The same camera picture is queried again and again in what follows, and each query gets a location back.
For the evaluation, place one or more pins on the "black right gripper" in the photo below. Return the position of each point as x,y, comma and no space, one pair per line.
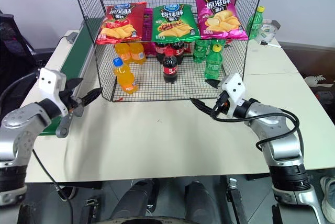
222,103

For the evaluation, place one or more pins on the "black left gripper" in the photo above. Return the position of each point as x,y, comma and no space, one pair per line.
72,102

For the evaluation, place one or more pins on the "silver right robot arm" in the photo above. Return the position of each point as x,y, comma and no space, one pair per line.
277,135

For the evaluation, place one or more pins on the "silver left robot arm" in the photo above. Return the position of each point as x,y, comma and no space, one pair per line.
18,129

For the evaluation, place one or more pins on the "green conveyor belt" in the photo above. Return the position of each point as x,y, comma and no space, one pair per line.
76,56

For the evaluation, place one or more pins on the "green soda bottle yellow cap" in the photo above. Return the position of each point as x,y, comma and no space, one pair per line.
213,64
255,23

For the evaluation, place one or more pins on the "orange soda bottle blue cap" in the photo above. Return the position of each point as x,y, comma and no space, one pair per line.
125,78

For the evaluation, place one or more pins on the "cola bottle red label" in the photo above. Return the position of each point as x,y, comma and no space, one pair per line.
178,51
170,71
161,51

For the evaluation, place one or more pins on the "red potato chips bag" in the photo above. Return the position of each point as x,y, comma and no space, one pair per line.
120,25

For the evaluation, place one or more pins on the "magenta potato chips bag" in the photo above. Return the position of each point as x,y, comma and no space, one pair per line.
221,17

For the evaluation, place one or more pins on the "green potato chips bag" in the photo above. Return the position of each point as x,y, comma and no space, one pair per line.
174,22

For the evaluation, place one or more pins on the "white marker pen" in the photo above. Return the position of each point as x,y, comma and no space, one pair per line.
270,44

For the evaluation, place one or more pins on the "clear plastic water bottle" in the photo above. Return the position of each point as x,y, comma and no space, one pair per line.
268,30

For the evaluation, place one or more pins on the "magenta snack bag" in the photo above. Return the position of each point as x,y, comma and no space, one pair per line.
147,25

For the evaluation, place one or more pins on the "dark rounded shape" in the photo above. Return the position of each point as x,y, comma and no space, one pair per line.
201,200
137,200

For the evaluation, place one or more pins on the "black metal table leg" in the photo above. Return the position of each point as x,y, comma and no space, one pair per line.
236,203

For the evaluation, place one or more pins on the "black bag white print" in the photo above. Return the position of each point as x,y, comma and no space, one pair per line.
320,85

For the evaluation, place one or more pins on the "grey sneaker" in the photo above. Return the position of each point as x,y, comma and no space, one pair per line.
328,197

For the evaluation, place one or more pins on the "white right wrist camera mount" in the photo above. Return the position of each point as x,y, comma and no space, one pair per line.
235,88

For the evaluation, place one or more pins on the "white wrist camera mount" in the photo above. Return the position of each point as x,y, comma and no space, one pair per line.
51,82
235,88

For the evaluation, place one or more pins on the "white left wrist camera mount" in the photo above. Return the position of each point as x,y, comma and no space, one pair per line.
51,82

